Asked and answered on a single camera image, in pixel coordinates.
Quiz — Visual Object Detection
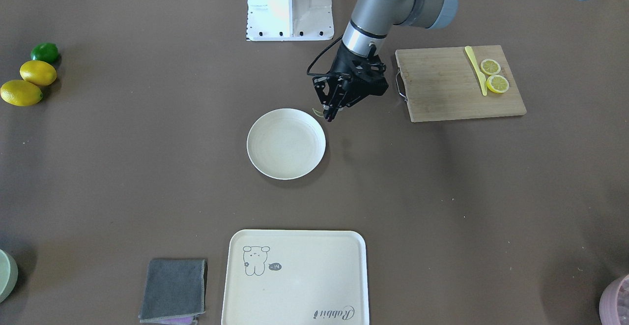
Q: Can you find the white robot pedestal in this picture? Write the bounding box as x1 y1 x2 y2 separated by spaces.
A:
246 0 335 41

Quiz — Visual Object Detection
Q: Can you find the whole lemon rear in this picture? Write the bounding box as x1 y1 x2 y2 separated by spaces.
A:
19 60 57 86

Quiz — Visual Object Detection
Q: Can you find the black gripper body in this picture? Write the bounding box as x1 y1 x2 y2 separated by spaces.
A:
313 45 368 109

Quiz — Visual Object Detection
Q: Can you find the grey folded cloth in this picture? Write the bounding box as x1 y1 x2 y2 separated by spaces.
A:
139 258 206 325

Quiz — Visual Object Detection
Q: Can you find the yellow plastic knife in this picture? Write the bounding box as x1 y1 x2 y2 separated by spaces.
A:
463 46 487 96

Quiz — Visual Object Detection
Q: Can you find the whole lemon front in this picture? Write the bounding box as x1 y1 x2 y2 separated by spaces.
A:
1 80 44 106

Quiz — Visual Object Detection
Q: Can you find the mint green bowl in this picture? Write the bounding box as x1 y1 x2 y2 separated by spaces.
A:
0 249 19 303

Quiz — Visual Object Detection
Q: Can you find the dark red cherry pair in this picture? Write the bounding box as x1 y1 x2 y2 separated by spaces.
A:
312 108 328 120

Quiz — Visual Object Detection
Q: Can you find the lemon slice near edge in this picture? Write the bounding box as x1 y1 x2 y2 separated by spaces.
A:
479 59 502 76

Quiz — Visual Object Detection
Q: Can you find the wooden cutting board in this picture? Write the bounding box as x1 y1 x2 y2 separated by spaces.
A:
395 45 527 122

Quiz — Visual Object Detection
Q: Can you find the black camera cable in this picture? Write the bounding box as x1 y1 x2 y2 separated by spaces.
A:
307 35 344 77

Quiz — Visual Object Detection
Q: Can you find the cream rabbit tray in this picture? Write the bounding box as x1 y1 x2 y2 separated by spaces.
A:
222 229 370 325

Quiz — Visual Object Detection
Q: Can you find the cream round plate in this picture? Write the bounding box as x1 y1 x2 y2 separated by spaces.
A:
246 108 326 181

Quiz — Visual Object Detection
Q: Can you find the pink bowl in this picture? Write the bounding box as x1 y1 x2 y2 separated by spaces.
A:
599 275 629 325

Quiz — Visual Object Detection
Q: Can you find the whole lemon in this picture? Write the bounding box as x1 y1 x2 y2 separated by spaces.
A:
19 60 57 86
1 80 44 106

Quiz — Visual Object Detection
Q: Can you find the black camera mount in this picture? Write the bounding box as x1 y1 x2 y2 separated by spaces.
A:
353 55 389 96

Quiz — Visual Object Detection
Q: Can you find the green lime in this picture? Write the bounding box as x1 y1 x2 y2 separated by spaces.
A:
30 42 60 65

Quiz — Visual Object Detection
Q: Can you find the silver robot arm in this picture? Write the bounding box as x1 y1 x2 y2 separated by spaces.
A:
306 0 585 121

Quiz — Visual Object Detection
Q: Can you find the lemon slice inner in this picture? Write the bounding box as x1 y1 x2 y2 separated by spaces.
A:
486 74 510 94

